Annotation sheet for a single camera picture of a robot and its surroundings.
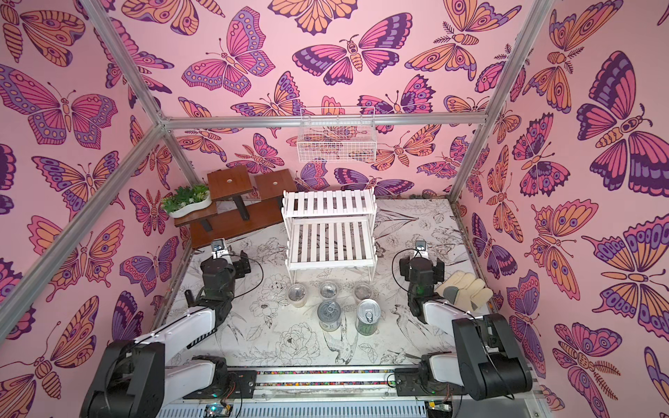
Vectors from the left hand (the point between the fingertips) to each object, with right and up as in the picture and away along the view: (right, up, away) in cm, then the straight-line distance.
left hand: (231, 250), depth 88 cm
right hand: (+65, -2, +2) cm, 65 cm away
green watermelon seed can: (+45, -17, -13) cm, 50 cm away
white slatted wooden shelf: (+33, +7, +6) cm, 35 cm away
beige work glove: (+80, -14, +2) cm, 82 cm away
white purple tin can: (+34, -19, -9) cm, 39 cm away
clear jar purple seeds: (+33, -13, -1) cm, 36 cm away
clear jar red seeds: (+44, -13, -1) cm, 46 cm away
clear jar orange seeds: (+23, -14, -2) cm, 27 cm away
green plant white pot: (-18, +18, +4) cm, 25 cm away
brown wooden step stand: (-5, +15, +19) cm, 25 cm away
